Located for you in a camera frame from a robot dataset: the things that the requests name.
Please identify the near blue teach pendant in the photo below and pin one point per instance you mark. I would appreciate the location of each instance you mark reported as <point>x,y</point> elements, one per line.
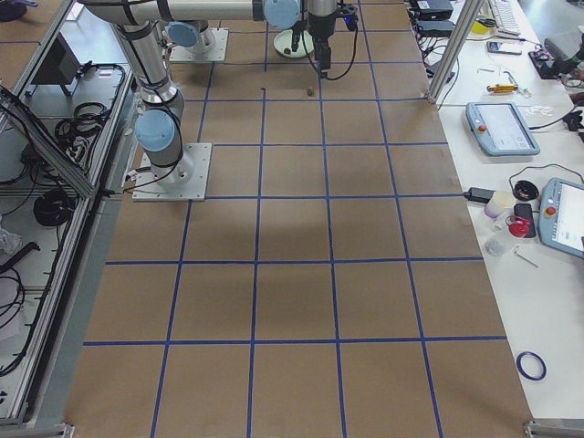
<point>560,222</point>

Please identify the blue teach pendant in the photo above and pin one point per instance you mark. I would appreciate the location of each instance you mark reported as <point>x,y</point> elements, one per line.
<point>560,222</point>
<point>500,129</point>

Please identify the red round object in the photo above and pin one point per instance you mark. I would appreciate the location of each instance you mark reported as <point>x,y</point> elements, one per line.
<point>518,227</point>

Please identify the white paper cup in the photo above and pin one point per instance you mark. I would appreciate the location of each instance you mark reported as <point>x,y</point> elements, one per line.
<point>499,203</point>

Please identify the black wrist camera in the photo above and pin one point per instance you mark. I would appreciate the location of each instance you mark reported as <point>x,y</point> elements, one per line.
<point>349,14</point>

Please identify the black small bowl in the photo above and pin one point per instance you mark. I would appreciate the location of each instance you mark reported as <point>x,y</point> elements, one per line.
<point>525,191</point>

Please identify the far blue teach pendant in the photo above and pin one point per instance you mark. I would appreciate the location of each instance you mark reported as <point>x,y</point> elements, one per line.
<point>500,129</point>

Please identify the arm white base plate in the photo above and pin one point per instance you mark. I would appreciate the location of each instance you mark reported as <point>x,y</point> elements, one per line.
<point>187,181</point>
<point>192,46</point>

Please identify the light green plate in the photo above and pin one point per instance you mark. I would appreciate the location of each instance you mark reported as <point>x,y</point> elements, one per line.
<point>284,39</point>

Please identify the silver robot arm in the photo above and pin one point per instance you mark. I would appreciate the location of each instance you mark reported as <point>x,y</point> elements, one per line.
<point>136,25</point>
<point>322,16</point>

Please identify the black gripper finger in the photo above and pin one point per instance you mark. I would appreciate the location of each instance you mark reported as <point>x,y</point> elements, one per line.
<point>295,44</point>

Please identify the aluminium frame post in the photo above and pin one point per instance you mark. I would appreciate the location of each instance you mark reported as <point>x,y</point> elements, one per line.
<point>463,25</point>

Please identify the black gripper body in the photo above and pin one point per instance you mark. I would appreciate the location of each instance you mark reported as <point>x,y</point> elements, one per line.
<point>320,31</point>
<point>295,39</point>

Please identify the blue tape roll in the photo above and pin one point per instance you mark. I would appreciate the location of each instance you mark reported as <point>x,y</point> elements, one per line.
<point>531,366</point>

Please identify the black power adapter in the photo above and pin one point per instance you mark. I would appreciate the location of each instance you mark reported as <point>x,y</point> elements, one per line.
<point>478,195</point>

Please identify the smartphone on desk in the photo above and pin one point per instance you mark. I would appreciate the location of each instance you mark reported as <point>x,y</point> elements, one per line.
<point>512,49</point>

